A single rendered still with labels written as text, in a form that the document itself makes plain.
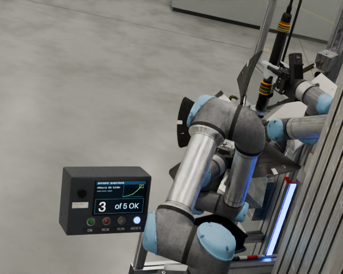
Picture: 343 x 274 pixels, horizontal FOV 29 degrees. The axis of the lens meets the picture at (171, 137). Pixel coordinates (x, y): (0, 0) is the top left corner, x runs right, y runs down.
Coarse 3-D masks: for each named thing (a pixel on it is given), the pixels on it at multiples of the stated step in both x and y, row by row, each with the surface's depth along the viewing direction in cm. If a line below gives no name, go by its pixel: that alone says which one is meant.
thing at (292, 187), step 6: (294, 186) 239; (288, 192) 240; (288, 198) 241; (288, 204) 242; (282, 210) 243; (282, 216) 245; (282, 222) 246; (276, 228) 247; (276, 234) 248; (276, 240) 250; (270, 246) 251; (270, 252) 252
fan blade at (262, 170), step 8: (264, 152) 256; (272, 152) 257; (264, 160) 251; (272, 160) 252; (280, 160) 253; (288, 160) 254; (256, 168) 248; (264, 168) 248; (272, 168) 249; (280, 168) 249; (288, 168) 249; (296, 168) 250; (256, 176) 245; (264, 176) 245
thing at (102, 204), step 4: (96, 200) 204; (100, 200) 205; (104, 200) 205; (108, 200) 206; (96, 204) 204; (100, 204) 205; (104, 204) 205; (108, 204) 206; (96, 208) 205; (100, 208) 205; (104, 208) 206; (108, 208) 206; (96, 212) 205; (100, 212) 206; (104, 212) 206; (108, 212) 207
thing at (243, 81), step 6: (258, 54) 285; (252, 60) 289; (246, 66) 294; (252, 66) 284; (240, 72) 300; (246, 72) 289; (252, 72) 280; (240, 78) 297; (246, 78) 285; (240, 84) 295; (246, 84) 281; (240, 90) 293; (246, 90) 278; (240, 96) 291; (240, 102) 285
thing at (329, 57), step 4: (328, 48) 308; (320, 52) 303; (324, 52) 305; (328, 52) 306; (332, 52) 307; (336, 52) 307; (316, 56) 303; (320, 56) 302; (324, 56) 301; (328, 56) 301; (332, 56) 302; (336, 56) 305; (316, 60) 304; (324, 60) 301; (328, 60) 300; (332, 60) 302; (324, 64) 302; (328, 64) 301; (332, 64) 305; (320, 68) 304; (324, 68) 302; (328, 68) 303; (332, 68) 308
